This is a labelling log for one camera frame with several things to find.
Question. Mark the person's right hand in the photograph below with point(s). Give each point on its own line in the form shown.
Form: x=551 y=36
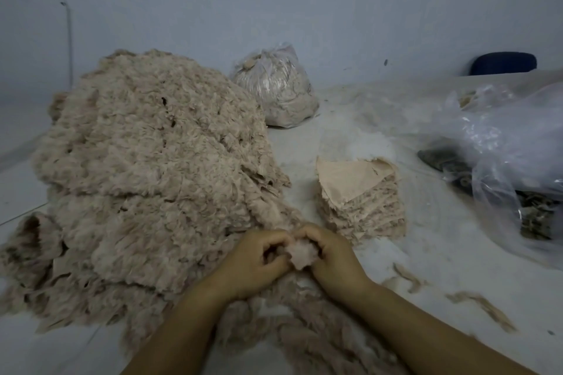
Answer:
x=336 y=263

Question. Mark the large clear plastic bag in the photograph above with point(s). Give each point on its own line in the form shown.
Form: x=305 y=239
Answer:
x=515 y=150

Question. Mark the person's right forearm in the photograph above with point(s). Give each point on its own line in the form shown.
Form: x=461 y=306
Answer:
x=440 y=340

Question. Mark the blue chair back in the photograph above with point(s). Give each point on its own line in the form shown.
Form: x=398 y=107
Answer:
x=502 y=64

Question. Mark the person's left hand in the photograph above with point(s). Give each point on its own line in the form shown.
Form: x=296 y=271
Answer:
x=251 y=265

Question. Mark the stack of sorted beige pieces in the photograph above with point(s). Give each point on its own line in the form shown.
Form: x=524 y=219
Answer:
x=359 y=199

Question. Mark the clear bag of beige scraps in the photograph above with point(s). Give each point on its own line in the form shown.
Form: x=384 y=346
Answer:
x=274 y=87

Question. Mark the large pile beige fabric scraps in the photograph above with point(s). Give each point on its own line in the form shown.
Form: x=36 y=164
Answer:
x=149 y=177

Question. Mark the person's left forearm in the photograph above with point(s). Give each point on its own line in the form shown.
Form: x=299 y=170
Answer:
x=172 y=340

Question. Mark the beige fur pile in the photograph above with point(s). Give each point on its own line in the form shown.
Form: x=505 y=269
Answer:
x=475 y=98

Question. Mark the beige scrap strips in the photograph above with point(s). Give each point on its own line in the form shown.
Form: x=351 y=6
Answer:
x=308 y=335

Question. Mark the beige fabric piece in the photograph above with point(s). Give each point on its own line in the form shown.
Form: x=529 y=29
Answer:
x=302 y=253

